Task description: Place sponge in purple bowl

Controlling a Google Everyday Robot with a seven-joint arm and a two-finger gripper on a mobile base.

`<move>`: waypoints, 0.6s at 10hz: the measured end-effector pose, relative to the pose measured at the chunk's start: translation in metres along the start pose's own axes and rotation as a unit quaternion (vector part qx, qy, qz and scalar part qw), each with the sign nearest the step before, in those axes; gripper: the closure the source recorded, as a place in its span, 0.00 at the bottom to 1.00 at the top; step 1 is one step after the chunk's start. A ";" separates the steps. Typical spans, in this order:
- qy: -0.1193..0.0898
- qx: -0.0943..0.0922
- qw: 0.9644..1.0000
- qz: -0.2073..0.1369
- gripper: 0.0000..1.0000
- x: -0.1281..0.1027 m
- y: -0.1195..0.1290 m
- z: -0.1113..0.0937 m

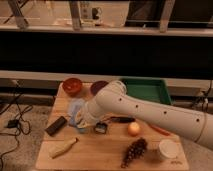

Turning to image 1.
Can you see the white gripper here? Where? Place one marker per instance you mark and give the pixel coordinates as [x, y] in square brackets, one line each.
[91, 112]

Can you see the pale sponge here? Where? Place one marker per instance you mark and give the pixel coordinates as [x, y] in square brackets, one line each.
[79, 120]

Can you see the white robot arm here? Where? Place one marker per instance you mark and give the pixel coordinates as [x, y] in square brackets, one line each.
[194, 125]

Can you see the purple bowl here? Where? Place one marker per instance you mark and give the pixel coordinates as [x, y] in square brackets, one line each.
[97, 86]

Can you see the red bowl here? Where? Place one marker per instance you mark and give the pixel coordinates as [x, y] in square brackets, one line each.
[72, 86]

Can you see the black binder clip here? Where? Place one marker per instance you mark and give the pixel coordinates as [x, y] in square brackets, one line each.
[101, 128]

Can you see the blue plastic cup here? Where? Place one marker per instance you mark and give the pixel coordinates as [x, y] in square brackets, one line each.
[73, 124]

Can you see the dark rectangular block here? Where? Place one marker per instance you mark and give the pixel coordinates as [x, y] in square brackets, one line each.
[56, 126]

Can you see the purple grape bunch toy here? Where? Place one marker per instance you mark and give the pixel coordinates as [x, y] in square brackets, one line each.
[134, 151]

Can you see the green plastic tray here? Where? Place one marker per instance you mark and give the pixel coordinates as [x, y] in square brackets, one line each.
[153, 90]

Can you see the orange carrot toy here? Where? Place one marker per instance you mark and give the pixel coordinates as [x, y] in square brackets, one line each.
[159, 130]

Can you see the white cup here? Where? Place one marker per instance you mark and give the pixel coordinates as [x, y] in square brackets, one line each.
[167, 149]

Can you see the black handled tool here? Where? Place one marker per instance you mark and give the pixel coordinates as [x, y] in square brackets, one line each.
[121, 119]

